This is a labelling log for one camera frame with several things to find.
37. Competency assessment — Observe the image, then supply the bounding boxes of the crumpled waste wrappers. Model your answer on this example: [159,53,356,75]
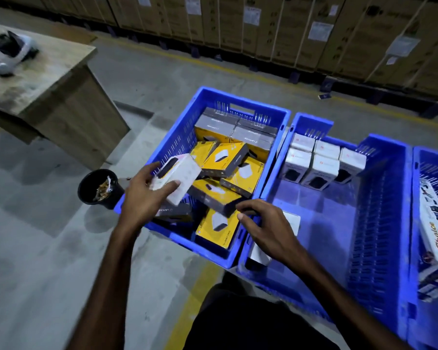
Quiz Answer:
[93,176,112,202]

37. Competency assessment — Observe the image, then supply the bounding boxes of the blue plastic crate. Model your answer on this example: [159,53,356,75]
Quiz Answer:
[237,113,413,341]
[406,146,438,350]
[114,87,291,270]

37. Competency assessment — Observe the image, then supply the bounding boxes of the row of large cardboard cartons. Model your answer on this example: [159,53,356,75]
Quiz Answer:
[0,0,438,100]

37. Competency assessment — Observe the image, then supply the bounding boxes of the white product box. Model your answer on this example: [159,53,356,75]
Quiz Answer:
[247,211,301,269]
[149,154,202,207]
[291,133,315,153]
[301,154,340,191]
[334,147,367,185]
[279,148,312,184]
[313,140,341,160]

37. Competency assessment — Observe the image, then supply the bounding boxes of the person's left forearm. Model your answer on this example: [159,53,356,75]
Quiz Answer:
[66,222,144,350]

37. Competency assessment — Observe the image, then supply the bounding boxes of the person's right hand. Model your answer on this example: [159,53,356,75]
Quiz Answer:
[235,200,308,268]

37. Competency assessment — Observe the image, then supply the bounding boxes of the pile of yellow grey boxes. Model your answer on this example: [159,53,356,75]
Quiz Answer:
[154,107,279,251]

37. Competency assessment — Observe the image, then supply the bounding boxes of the person's right forearm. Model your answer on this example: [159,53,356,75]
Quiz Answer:
[286,249,413,350]

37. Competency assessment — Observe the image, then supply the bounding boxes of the person's black trousers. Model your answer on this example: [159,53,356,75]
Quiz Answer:
[183,272,341,350]

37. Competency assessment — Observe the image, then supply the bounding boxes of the white grey headset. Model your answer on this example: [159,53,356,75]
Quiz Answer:
[0,31,40,77]

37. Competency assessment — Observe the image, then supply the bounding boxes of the black waste bucket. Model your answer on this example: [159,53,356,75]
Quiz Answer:
[77,169,125,210]

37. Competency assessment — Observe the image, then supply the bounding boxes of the person's left hand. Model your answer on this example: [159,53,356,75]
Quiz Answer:
[119,162,181,232]

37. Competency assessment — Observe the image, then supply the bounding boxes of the wooden desk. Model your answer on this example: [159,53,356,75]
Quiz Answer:
[0,21,130,170]

